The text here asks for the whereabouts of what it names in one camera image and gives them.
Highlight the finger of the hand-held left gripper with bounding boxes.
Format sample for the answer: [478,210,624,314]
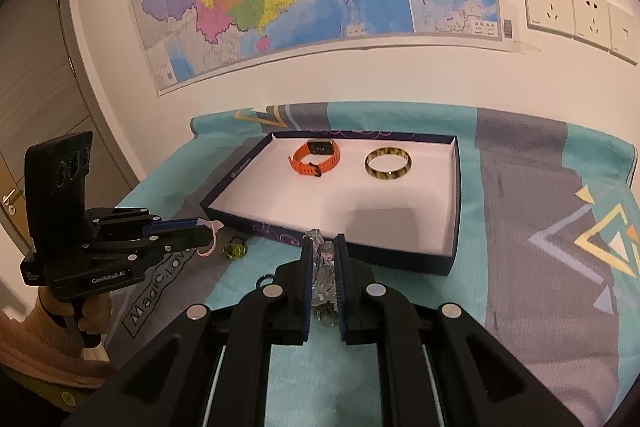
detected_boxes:
[82,226,216,259]
[84,206,212,239]

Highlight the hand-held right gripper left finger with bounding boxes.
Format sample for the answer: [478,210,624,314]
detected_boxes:
[62,240,315,427]

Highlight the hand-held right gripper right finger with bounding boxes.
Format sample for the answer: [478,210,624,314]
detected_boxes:
[336,233,586,427]

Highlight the clear crystal bead bracelet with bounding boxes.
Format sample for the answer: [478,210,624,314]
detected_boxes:
[304,228,342,329]

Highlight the pink translucent ring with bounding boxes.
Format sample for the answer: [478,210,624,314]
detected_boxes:
[197,219,224,258]

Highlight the dark blue box tray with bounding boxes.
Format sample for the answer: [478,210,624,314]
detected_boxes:
[200,130,461,277]

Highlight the person's left forearm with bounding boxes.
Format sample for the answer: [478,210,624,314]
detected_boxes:
[0,291,115,392]

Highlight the person's left hand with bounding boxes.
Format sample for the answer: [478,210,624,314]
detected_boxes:
[80,292,113,337]

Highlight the amber bangle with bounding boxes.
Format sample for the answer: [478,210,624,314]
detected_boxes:
[363,146,413,182]

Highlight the orange smartwatch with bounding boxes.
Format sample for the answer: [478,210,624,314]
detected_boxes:
[287,139,343,178]

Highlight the brown wooden door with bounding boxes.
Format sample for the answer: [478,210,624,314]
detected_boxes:
[0,0,147,270]

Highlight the dark clothing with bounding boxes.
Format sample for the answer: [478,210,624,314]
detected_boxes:
[0,364,118,427]

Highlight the teal and grey printed cloth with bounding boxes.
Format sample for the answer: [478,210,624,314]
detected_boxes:
[102,102,640,427]

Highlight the silver door handle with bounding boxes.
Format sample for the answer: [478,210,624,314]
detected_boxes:
[1,188,24,214]

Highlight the green gem ring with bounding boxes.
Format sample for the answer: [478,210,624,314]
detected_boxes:
[223,237,247,261]

